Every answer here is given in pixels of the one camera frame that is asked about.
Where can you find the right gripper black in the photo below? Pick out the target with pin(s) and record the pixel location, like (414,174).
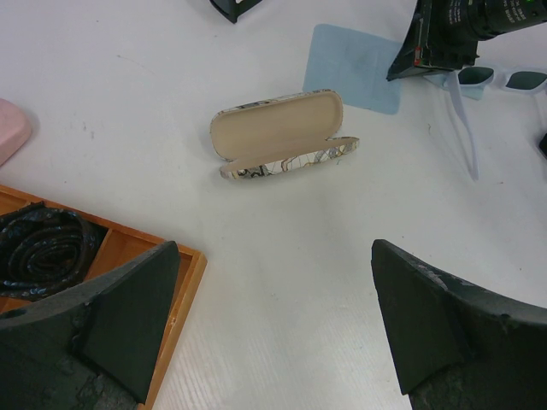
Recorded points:
(427,48)

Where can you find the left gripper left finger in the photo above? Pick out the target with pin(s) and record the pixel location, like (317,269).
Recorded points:
(95,345)

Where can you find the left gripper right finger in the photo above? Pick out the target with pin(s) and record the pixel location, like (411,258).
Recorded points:
(454,344)

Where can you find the light blue cleaning cloth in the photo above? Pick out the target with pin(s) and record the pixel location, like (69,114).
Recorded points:
(355,65)

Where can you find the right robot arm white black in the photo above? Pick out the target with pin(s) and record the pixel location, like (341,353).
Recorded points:
(482,20)

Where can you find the orange wooden divided tray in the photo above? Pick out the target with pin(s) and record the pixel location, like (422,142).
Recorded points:
(121,245)

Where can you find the rolled black tie upper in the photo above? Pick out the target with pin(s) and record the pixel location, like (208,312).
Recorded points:
(45,251)

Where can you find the pink glasses case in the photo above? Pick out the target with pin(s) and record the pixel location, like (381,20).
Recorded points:
(15,129)

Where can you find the black frame eyeglasses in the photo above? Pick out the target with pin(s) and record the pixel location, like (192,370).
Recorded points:
(232,9)

